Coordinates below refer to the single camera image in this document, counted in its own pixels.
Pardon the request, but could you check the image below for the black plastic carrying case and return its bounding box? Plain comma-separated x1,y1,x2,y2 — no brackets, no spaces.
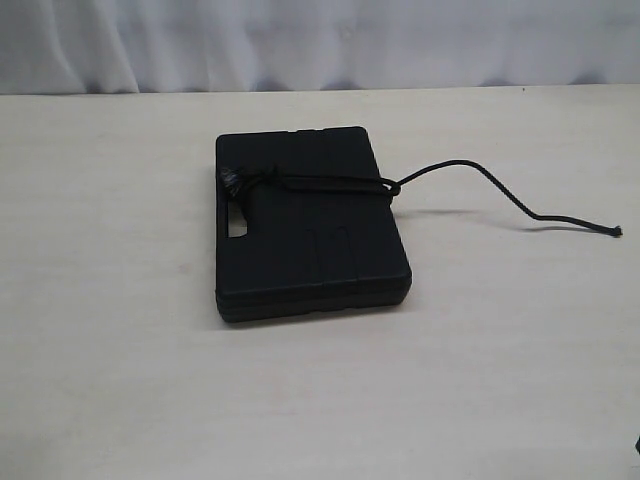
216,126,412,323

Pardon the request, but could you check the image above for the black cord with knot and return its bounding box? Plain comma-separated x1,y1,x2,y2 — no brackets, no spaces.
217,158,625,237

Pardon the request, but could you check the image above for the white backdrop curtain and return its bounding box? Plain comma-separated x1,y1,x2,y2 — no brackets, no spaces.
1,1,639,94

